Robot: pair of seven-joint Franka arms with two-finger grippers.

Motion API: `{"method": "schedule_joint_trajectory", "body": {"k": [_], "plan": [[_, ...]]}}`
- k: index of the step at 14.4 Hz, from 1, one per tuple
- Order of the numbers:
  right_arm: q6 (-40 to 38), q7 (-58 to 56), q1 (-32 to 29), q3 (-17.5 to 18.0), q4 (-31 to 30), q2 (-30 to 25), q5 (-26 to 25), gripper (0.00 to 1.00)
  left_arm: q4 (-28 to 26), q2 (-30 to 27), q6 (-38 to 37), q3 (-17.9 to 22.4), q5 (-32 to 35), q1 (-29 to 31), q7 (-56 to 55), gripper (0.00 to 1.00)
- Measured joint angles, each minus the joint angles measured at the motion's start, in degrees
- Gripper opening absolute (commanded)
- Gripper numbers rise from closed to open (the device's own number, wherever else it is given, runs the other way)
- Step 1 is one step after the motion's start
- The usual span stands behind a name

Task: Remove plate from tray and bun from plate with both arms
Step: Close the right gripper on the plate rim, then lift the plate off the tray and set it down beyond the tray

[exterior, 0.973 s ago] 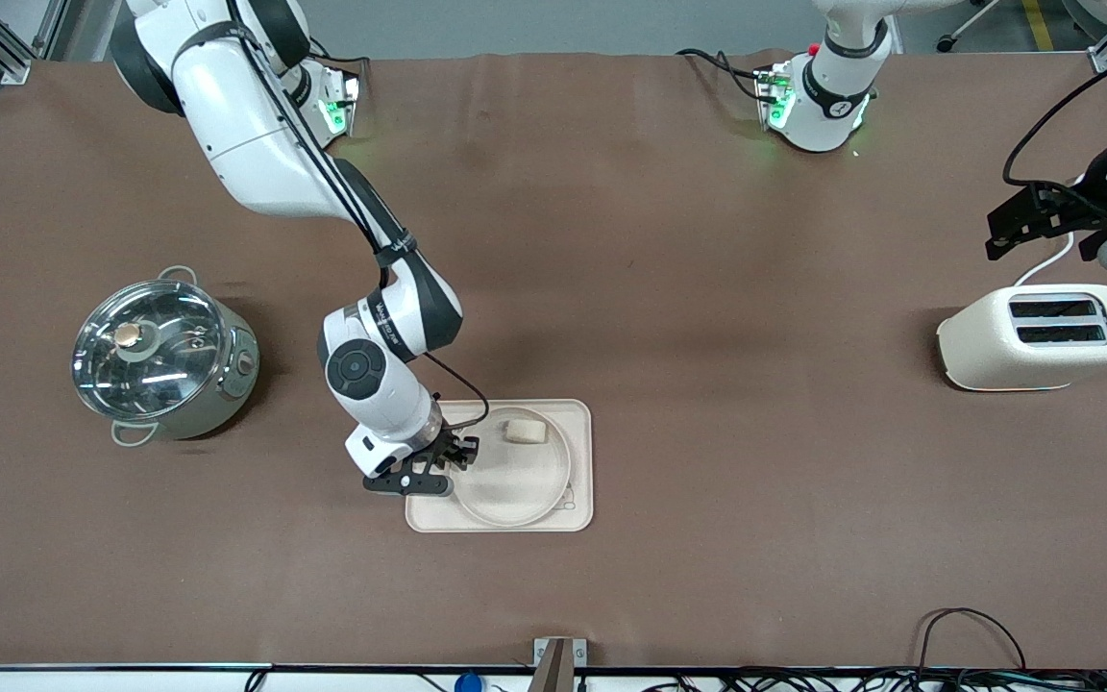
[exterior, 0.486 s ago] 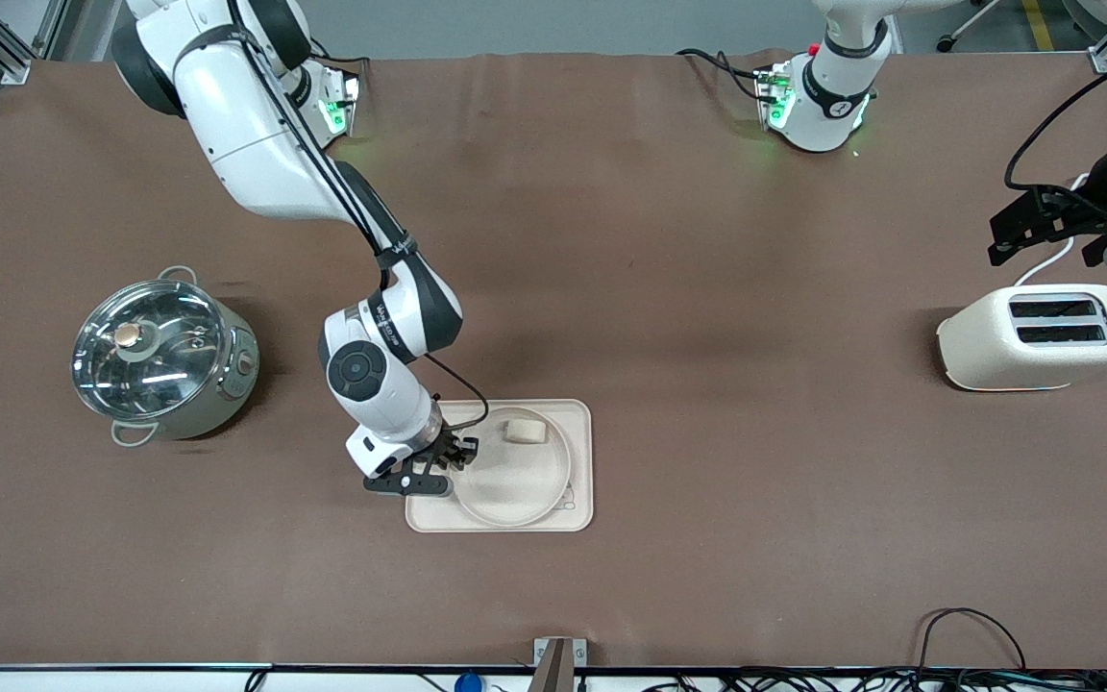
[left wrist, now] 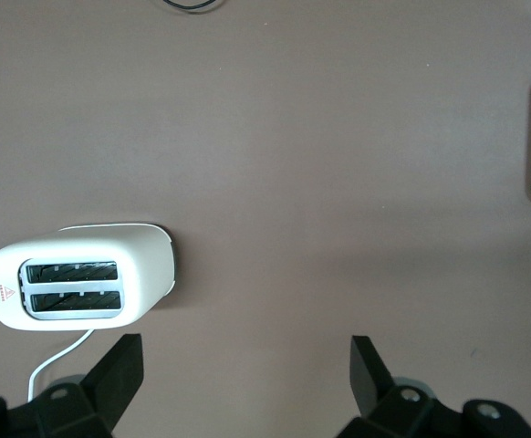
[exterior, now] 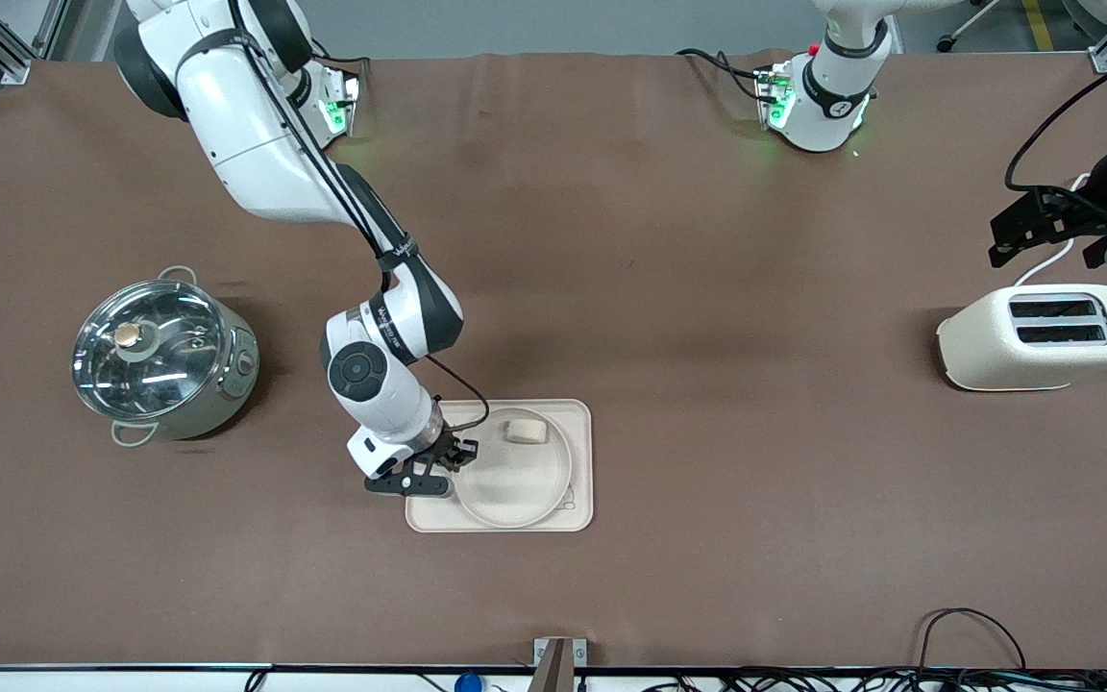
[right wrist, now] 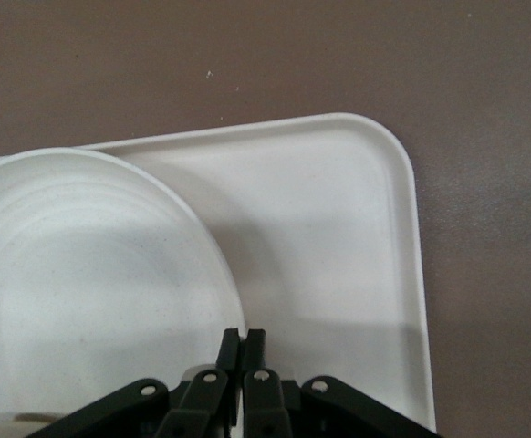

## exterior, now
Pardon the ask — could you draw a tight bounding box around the steel pot with glass lid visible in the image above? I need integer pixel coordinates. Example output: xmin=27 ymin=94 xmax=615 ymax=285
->
xmin=71 ymin=266 xmax=261 ymax=448

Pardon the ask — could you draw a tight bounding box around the round beige plate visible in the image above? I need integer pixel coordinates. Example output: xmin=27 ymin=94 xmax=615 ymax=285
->
xmin=449 ymin=407 xmax=573 ymax=529

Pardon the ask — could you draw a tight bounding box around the glass pot lid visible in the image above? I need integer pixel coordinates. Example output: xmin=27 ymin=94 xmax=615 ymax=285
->
xmin=71 ymin=279 xmax=233 ymax=421

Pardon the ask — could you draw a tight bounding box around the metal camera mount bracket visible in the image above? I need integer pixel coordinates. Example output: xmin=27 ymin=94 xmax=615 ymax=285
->
xmin=532 ymin=636 xmax=588 ymax=692

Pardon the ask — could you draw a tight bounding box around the cream two-slot toaster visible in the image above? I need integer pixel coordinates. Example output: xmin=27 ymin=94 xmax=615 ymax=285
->
xmin=936 ymin=284 xmax=1107 ymax=392

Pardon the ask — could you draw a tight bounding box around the brown table cover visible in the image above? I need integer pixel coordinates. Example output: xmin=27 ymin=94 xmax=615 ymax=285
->
xmin=0 ymin=48 xmax=1107 ymax=671

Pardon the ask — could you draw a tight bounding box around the beige rabbit print tray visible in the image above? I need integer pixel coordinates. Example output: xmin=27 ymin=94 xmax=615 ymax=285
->
xmin=406 ymin=399 xmax=595 ymax=533

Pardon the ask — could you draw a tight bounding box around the metal base connector box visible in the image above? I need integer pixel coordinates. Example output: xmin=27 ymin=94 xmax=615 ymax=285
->
xmin=313 ymin=65 xmax=362 ymax=140
xmin=753 ymin=62 xmax=797 ymax=131

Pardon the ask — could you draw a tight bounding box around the black cable bundle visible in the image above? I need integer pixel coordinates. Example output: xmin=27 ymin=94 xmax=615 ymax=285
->
xmin=611 ymin=668 xmax=1107 ymax=692

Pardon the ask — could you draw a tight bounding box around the office chair wheel base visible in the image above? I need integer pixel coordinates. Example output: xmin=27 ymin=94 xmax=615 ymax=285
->
xmin=936 ymin=0 xmax=1008 ymax=54

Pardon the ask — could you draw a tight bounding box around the black looped cable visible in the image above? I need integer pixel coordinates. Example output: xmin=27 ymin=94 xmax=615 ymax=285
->
xmin=919 ymin=607 xmax=1027 ymax=674

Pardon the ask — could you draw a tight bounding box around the white toaster cable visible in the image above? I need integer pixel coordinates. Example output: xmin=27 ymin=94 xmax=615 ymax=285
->
xmin=1013 ymin=171 xmax=1093 ymax=287

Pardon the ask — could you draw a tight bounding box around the black arm base cable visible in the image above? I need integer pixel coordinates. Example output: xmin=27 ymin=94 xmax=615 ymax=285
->
xmin=308 ymin=38 xmax=369 ymax=78
xmin=676 ymin=48 xmax=768 ymax=102

